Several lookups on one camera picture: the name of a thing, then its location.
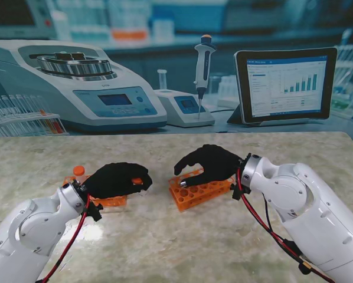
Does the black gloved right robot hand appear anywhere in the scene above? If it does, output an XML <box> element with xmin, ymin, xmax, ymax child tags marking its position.
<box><xmin>174</xmin><ymin>144</ymin><xmax>244</xmax><ymax>188</ymax></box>

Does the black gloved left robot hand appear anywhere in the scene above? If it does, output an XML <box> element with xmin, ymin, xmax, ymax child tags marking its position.
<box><xmin>81</xmin><ymin>162</ymin><xmax>153</xmax><ymax>200</ymax></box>

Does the orange test tube rack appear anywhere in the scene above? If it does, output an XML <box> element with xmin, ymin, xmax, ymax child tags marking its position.
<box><xmin>63</xmin><ymin>175</ymin><xmax>128</xmax><ymax>209</ymax></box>
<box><xmin>168</xmin><ymin>166</ymin><xmax>235</xmax><ymax>212</ymax></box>

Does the printed laboratory backdrop poster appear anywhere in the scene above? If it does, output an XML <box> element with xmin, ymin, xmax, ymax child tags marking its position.
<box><xmin>0</xmin><ymin>0</ymin><xmax>353</xmax><ymax>139</ymax></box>

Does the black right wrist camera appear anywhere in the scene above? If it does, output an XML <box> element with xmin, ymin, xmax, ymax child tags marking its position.
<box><xmin>231</xmin><ymin>182</ymin><xmax>251</xmax><ymax>202</ymax></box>

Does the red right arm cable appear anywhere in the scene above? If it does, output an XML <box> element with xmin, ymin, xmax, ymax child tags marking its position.
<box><xmin>237</xmin><ymin>166</ymin><xmax>335</xmax><ymax>283</ymax></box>

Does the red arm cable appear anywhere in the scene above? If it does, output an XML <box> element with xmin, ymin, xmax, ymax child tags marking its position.
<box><xmin>36</xmin><ymin>194</ymin><xmax>91</xmax><ymax>283</ymax></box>
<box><xmin>237</xmin><ymin>166</ymin><xmax>335</xmax><ymax>283</ymax></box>

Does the red left arm cable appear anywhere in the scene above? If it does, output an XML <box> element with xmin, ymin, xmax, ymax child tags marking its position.
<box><xmin>36</xmin><ymin>194</ymin><xmax>91</xmax><ymax>283</ymax></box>

